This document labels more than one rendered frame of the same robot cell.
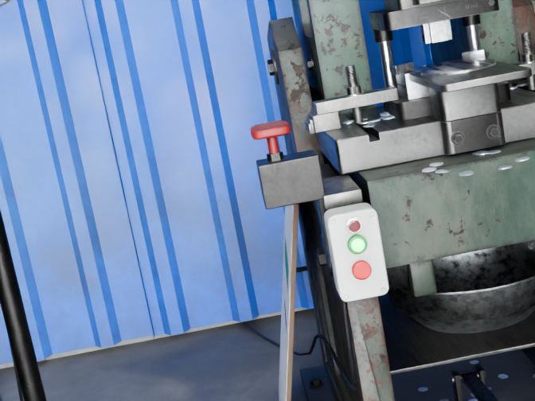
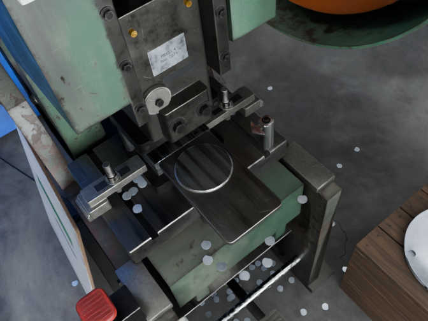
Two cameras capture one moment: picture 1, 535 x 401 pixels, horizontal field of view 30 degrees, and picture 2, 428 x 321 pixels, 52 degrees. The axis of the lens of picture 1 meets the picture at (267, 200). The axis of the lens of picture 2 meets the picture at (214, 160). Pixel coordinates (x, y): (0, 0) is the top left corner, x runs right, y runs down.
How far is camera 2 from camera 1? 1.32 m
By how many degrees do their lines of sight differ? 48
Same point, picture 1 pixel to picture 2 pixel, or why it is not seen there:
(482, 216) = (235, 255)
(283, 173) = not seen: outside the picture
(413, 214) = (197, 279)
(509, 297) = not seen: hidden behind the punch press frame
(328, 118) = (101, 207)
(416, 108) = (168, 185)
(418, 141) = (183, 221)
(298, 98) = (39, 139)
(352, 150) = (141, 250)
